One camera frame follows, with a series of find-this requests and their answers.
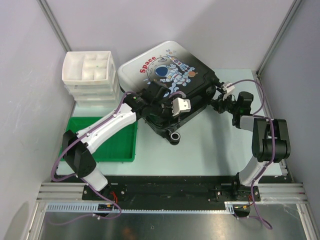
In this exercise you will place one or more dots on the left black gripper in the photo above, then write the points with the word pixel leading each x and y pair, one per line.
pixel 163 120

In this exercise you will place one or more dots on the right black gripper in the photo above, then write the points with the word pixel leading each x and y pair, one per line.
pixel 220 103

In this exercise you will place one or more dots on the space astronaut hardshell suitcase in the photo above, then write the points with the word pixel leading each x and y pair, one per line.
pixel 174 66

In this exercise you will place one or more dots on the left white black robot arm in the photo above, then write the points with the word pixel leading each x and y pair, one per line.
pixel 78 148

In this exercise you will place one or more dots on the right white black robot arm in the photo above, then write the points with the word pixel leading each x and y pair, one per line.
pixel 270 137

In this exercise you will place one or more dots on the white stacked drawer organizer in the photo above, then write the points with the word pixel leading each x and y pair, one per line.
pixel 91 78

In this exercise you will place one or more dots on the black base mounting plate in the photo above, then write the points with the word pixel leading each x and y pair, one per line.
pixel 180 203

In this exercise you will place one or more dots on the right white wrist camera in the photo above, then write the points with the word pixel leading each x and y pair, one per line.
pixel 227 89

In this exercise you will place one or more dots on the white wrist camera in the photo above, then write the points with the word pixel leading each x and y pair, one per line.
pixel 181 106
pixel 227 89

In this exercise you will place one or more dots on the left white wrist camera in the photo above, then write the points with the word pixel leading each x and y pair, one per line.
pixel 181 106

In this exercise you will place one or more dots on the aluminium frame rail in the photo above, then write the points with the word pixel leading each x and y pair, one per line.
pixel 274 193

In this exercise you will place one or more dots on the grey slotted cable duct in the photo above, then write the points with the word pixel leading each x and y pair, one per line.
pixel 95 207

